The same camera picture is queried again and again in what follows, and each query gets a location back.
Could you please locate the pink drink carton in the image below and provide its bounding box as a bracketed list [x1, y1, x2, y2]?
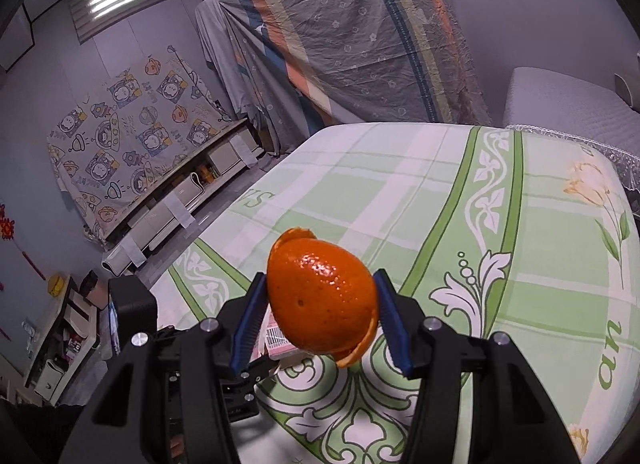
[250, 307, 300, 362]

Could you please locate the orange peel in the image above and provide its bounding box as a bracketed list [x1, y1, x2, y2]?
[266, 228, 378, 368]

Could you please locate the small side shelf unit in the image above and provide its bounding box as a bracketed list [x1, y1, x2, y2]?
[25, 273, 100, 406]

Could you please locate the low white tv cabinet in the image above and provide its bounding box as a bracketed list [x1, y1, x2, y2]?
[101, 117, 265, 276]

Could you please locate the yellow toy on shelf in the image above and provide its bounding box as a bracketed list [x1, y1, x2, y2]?
[47, 273, 66, 297]

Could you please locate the green floral table cloth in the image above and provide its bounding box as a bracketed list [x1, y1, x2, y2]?
[152, 123, 639, 463]

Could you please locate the grey sofa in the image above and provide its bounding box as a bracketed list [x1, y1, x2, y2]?
[503, 67, 639, 190]

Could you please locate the plain grey draped sheet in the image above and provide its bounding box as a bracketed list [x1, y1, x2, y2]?
[194, 0, 282, 157]

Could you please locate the striped grey hanging sheet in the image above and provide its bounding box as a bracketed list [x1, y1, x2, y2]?
[220, 0, 490, 131]

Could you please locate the cartoon print wall cloth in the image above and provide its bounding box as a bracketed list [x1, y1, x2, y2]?
[47, 46, 231, 245]

